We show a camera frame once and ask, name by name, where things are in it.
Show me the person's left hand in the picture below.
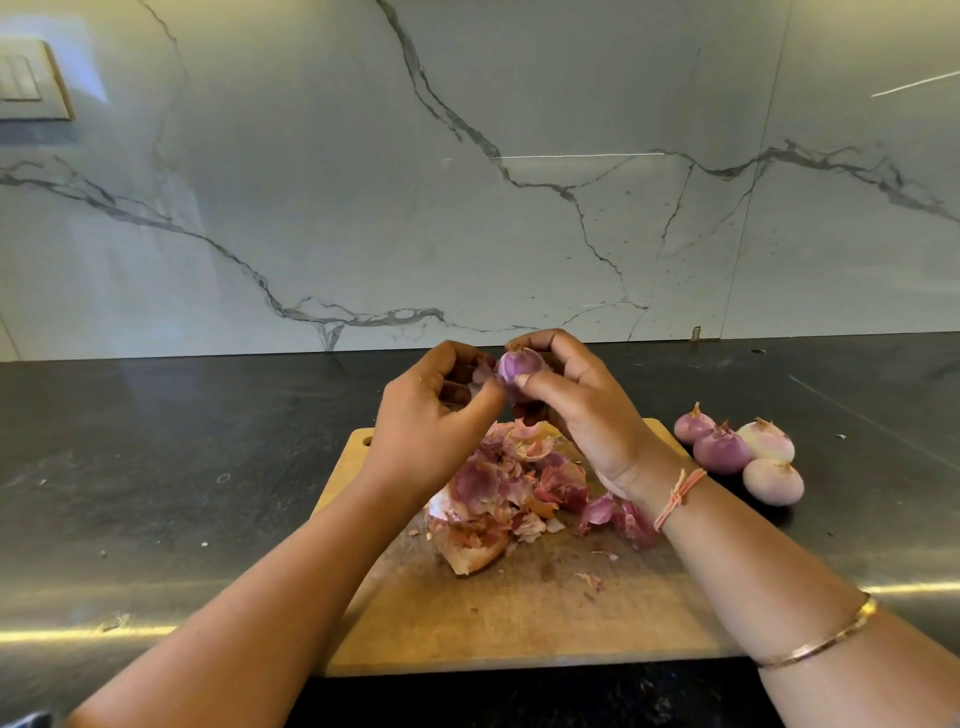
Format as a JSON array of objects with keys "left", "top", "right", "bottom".
[{"left": 363, "top": 340, "right": 512, "bottom": 504}]

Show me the person's right hand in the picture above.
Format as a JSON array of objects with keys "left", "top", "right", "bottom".
[{"left": 504, "top": 328, "right": 699, "bottom": 509}]

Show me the red onion with pale patch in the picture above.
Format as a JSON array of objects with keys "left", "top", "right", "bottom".
[{"left": 472, "top": 348, "right": 548, "bottom": 395}]

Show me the small red onion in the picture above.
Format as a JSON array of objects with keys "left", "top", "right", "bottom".
[{"left": 673, "top": 402, "right": 719, "bottom": 447}]

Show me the pile of onion peels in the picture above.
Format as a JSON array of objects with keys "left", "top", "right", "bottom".
[{"left": 417, "top": 420, "right": 665, "bottom": 579}]

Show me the brownish red onion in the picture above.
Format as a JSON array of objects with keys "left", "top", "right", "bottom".
[{"left": 738, "top": 417, "right": 798, "bottom": 465}]

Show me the person's left forearm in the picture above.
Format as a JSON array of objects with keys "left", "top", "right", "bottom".
[{"left": 67, "top": 477, "right": 414, "bottom": 728}]

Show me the person's right forearm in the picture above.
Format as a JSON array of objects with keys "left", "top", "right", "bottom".
[{"left": 660, "top": 468, "right": 960, "bottom": 728}]

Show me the wooden cutting board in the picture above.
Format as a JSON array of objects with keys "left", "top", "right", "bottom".
[{"left": 312, "top": 417, "right": 749, "bottom": 678}]

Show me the gold bangle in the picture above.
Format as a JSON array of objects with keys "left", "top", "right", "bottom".
[{"left": 754, "top": 594, "right": 879, "bottom": 671}]

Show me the orange thread bracelet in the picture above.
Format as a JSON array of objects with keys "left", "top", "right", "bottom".
[{"left": 654, "top": 466, "right": 710, "bottom": 534}]

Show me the white wall switch plate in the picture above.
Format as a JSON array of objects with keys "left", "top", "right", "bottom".
[{"left": 0, "top": 37, "right": 74, "bottom": 122}]

